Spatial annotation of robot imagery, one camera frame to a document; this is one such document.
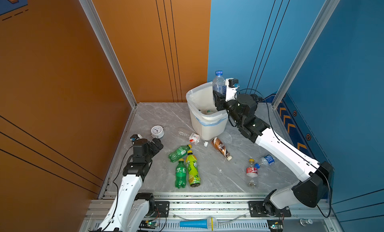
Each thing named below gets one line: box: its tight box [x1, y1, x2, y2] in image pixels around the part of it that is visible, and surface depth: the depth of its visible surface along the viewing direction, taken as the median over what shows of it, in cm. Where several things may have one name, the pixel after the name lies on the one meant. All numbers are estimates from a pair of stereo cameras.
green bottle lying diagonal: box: [168, 144, 193, 163], surface depth 90 cm
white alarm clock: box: [150, 125, 165, 139], surface depth 101 cm
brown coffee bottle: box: [211, 137, 233, 161], surface depth 93 cm
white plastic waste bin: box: [186, 81, 229, 141], surface depth 89 cm
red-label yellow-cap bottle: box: [246, 158, 258, 188], surface depth 82 cm
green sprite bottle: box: [175, 158, 187, 189], surface depth 82 cm
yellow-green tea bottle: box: [186, 150, 201, 188], surface depth 83 cm
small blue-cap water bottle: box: [212, 70, 227, 96], surface depth 67 cm
